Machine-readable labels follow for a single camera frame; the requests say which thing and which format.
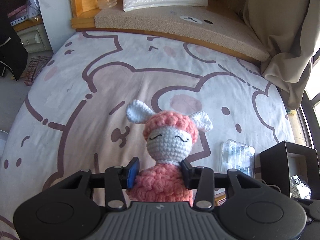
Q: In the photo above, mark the beige curtain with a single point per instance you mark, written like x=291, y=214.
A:
x=282, y=35

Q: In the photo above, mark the clear plastic case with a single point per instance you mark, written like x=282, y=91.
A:
x=237, y=157

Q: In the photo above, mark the white drawer cabinet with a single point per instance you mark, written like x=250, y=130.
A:
x=33, y=37

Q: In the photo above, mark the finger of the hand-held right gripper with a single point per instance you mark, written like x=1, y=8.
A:
x=312, y=212

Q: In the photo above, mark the perforated metal shelf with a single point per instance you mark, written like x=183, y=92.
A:
x=25, y=7

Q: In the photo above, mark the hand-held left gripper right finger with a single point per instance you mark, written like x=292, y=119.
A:
x=187, y=175

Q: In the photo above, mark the black jacket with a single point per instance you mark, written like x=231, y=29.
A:
x=10, y=52

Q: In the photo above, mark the wooden cabinet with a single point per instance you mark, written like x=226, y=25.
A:
x=82, y=2

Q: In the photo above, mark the pink crochet doll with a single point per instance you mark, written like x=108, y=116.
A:
x=170, y=142

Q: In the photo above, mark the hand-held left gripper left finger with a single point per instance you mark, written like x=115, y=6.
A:
x=132, y=174

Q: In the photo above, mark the black window bars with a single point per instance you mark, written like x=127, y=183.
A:
x=313, y=110

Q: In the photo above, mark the bear print bed sheet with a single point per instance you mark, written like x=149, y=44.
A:
x=100, y=85

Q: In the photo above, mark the black cardboard box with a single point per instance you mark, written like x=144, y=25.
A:
x=273, y=170

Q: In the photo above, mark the beige bear face cushion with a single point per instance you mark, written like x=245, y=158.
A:
x=175, y=23

